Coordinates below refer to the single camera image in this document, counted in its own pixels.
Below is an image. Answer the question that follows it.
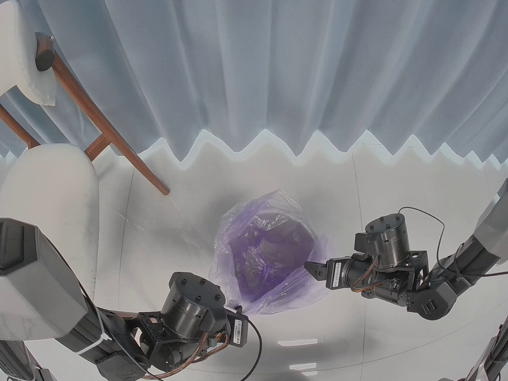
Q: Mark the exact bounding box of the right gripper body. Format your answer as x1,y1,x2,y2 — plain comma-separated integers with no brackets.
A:
325,256,384,293

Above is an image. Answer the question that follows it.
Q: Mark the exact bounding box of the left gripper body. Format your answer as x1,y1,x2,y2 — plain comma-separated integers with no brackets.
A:
224,310,251,349

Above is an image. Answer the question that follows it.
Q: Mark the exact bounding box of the purple plastic bag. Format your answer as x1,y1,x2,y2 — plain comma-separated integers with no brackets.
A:
214,189,336,316

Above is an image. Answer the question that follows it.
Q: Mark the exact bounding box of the pale blue curtain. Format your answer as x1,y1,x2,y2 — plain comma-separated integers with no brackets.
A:
0,0,508,171

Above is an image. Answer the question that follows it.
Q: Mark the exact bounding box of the white cushioned wooden chair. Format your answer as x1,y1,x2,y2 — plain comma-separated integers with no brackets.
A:
0,0,170,320

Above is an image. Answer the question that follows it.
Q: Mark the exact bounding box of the black cable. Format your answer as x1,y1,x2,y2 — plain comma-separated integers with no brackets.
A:
398,207,445,263
237,317,264,381

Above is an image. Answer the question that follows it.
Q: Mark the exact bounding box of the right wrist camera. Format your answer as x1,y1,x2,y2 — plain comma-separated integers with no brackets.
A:
354,232,377,259

